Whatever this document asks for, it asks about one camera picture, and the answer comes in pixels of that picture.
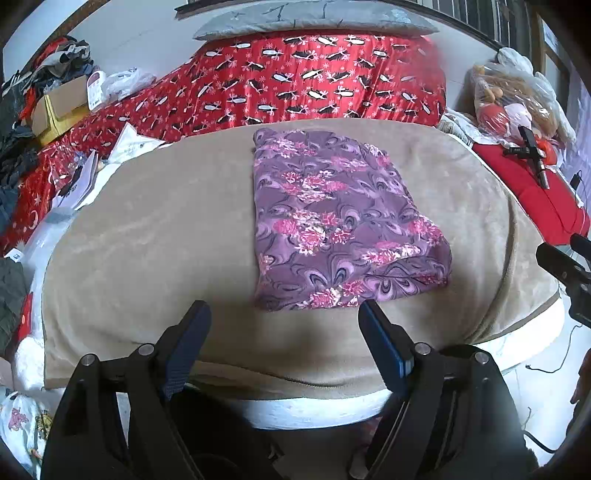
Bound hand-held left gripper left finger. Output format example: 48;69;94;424
41;300;213;480

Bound window with bars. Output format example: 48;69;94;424
434;0;568;79

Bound red printed blanket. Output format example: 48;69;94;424
0;31;448;257

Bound plastic bag of toys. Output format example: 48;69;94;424
471;46;578;148

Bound dark grey cloth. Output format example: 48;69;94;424
0;256;29;356

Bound white patterned cloth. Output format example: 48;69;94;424
436;108;476;148

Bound purple floral garment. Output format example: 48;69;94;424
252;128;453;312

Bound cartoon printed cloth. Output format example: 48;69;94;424
0;388;54;478

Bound white plastic bag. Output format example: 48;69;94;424
99;67;158;102

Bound white papers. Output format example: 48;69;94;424
51;122;174;210

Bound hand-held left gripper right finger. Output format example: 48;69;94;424
359;300;533;480

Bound pile of dark clothes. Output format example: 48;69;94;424
0;36;93;232

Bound cardboard box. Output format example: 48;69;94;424
30;74;93;146

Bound red cushion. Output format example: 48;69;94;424
471;138;591;245

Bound beige fleece blanket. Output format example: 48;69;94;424
41;117;561;401

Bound grey pillow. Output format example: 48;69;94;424
193;0;440;42

